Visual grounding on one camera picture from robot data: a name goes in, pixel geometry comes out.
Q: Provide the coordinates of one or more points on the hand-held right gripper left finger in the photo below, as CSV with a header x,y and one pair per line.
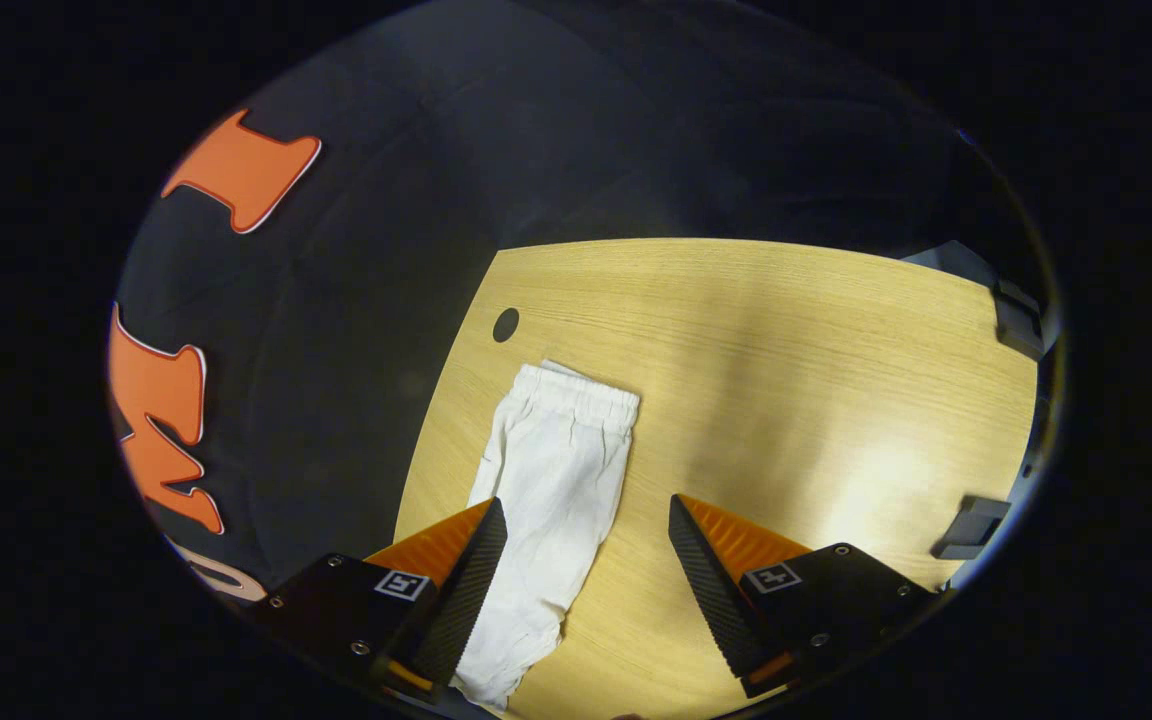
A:
x,y
466,600

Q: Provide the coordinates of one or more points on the black backdrop cloth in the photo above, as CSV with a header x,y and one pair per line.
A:
x,y
386,300

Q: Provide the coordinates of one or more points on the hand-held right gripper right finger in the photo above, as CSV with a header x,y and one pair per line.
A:
x,y
711,600

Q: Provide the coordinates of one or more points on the dark grey table bracket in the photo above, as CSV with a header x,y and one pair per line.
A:
x,y
974,525
1019,320

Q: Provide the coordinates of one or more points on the white jeans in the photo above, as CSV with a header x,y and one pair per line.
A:
x,y
556,470

